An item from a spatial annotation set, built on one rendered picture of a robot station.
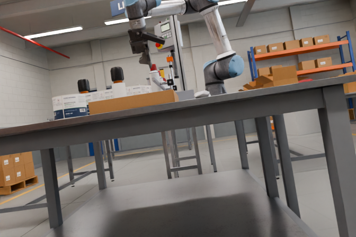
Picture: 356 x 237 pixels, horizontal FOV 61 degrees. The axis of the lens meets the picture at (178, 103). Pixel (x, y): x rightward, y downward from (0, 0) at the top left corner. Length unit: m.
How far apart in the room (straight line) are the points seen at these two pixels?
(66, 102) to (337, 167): 1.49
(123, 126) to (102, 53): 9.35
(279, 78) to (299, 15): 7.11
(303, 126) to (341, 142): 6.26
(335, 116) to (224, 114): 0.32
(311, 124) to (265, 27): 4.00
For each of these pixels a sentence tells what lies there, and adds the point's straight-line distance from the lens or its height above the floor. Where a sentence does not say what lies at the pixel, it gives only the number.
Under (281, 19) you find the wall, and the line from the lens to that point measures 10.33.
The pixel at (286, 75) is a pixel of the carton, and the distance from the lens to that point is 3.40.
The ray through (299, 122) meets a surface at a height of 0.28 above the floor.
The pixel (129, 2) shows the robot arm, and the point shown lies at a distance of 1.43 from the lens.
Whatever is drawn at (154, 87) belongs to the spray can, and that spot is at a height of 0.96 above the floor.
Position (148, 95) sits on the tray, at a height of 0.86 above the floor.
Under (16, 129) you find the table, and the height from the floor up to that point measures 0.82.
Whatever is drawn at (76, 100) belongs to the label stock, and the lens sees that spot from 1.95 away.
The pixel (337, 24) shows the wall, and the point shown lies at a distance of 10.81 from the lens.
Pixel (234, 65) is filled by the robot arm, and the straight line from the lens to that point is 1.70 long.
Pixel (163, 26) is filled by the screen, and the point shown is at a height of 1.44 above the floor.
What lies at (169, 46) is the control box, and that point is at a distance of 2.16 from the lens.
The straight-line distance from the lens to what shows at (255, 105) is 0.92.
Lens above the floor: 0.78
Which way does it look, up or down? 3 degrees up
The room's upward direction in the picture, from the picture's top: 9 degrees counter-clockwise
